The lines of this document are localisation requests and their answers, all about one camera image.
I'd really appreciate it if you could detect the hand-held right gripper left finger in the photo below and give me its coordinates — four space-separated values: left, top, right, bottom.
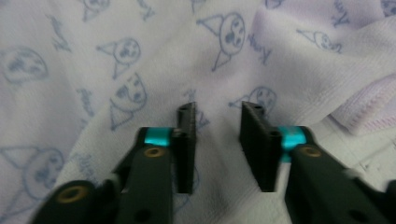
136 101 198 195

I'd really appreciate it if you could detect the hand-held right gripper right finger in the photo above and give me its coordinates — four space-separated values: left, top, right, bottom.
239 101 308 193

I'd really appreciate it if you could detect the lilac printed towel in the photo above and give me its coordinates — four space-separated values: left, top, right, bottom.
0 0 396 224

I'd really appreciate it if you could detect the white grid mat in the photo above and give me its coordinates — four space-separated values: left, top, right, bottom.
276 116 396 224

